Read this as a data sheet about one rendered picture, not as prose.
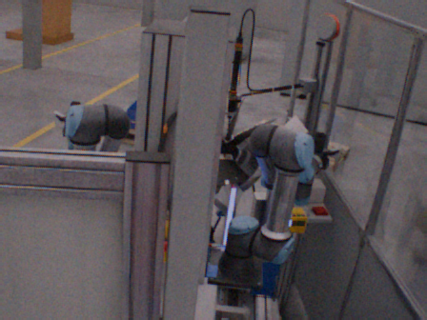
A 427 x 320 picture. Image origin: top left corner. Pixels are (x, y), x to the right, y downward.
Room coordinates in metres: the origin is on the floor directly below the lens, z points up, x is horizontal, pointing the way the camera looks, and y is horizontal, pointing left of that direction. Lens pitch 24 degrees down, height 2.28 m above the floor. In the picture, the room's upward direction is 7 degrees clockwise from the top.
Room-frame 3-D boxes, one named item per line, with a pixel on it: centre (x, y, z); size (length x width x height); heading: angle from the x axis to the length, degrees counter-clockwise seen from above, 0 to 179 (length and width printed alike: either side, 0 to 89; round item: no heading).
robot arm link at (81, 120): (1.63, 0.49, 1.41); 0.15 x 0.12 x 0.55; 116
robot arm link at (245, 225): (1.68, -0.13, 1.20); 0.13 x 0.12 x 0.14; 64
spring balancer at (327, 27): (2.96, -0.54, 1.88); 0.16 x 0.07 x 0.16; 45
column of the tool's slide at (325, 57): (2.96, -0.54, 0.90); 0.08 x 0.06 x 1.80; 45
